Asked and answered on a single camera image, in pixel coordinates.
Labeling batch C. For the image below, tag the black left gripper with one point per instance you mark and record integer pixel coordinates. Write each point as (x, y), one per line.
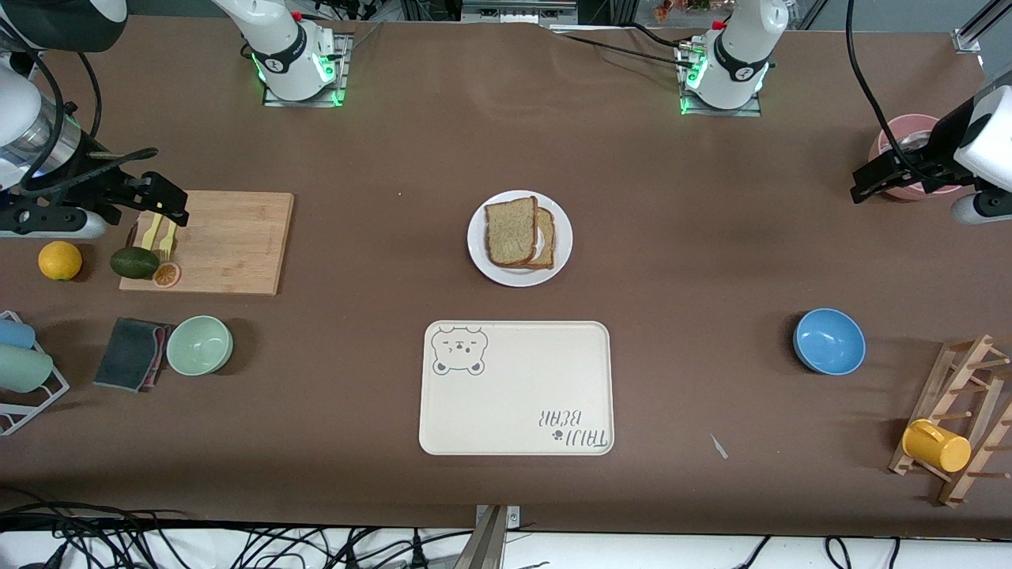
(936, 145)

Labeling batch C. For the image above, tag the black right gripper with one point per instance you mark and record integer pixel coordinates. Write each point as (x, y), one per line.
(96, 188)

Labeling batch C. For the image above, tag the white round plate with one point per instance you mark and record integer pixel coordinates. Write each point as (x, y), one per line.
(478, 237)

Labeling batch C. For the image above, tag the toy bread slice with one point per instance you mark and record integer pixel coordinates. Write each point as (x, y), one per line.
(549, 237)
(510, 231)

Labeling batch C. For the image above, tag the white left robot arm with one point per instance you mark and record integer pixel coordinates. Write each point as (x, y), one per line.
(739, 47)

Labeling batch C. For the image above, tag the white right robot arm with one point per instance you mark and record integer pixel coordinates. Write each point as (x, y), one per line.
(277, 47)

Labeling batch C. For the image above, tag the yellow plastic knife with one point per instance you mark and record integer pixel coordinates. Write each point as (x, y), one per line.
(150, 233)

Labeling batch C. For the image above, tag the yellow plastic fork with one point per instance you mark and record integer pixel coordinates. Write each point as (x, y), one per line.
(168, 241)

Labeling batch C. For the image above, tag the metal spoon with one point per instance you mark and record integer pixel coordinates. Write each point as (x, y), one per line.
(917, 142)

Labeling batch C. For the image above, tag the pink bowl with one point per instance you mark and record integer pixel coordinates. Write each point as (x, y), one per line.
(909, 124)

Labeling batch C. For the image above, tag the green toy avocado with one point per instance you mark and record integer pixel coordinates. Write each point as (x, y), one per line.
(133, 262)

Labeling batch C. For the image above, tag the toy orange slice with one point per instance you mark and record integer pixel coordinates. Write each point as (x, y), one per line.
(167, 276)

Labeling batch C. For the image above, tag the wooden cutting board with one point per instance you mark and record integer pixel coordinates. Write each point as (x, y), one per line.
(237, 237)

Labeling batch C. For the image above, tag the yellow toy lemon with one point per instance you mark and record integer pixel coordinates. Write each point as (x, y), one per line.
(60, 261)

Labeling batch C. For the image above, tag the light green bowl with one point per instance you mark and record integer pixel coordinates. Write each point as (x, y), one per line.
(198, 345)

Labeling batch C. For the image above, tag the dark grey cloth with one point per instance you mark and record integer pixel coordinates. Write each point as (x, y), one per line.
(126, 354)

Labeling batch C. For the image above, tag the aluminium corner profile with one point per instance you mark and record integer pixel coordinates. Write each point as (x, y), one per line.
(968, 39)

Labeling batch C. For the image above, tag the blue bowl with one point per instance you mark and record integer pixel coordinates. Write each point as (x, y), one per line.
(830, 341)

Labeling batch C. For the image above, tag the blue cup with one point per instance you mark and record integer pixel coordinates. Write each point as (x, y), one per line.
(14, 333)

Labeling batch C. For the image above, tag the green cup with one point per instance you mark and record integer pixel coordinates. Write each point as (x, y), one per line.
(22, 368)

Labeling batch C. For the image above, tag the wooden cup rack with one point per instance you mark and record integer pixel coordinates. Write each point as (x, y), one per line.
(951, 386)

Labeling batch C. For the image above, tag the colourful toy pile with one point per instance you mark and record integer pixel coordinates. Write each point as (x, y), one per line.
(680, 6)

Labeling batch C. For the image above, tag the yellow mug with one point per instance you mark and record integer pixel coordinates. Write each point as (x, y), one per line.
(941, 449)

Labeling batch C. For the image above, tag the white tape scrap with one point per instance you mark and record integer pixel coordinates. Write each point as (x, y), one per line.
(719, 447)

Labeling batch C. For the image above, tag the cream bear print tray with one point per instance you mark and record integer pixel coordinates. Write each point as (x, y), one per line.
(514, 395)

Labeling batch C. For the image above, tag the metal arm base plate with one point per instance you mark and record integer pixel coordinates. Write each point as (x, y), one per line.
(300, 103)
(723, 113)

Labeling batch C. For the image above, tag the metal frame equipment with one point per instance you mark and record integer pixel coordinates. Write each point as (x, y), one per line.
(514, 9)

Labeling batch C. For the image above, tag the aluminium profile with bracket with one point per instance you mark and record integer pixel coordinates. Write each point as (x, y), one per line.
(486, 545)

